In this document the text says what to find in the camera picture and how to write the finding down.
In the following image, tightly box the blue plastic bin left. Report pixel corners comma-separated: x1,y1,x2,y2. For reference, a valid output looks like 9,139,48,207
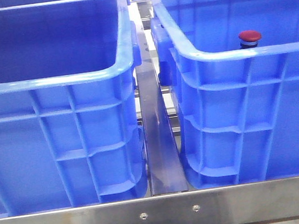
0,0,148,218

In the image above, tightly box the blue plastic bin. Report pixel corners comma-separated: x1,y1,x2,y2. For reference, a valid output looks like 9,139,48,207
0,0,148,218
151,0,299,189

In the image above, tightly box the dark blue divider beam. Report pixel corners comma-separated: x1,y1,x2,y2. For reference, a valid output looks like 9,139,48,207
129,3,189,196

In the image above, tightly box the blue plastic bin right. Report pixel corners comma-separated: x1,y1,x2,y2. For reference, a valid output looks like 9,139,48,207
151,0,299,189

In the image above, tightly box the red mushroom push button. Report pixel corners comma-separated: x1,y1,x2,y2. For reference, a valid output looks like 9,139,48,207
238,30,262,49

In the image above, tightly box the steel front shelf rail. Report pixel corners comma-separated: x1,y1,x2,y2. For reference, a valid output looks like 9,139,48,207
0,177,299,224

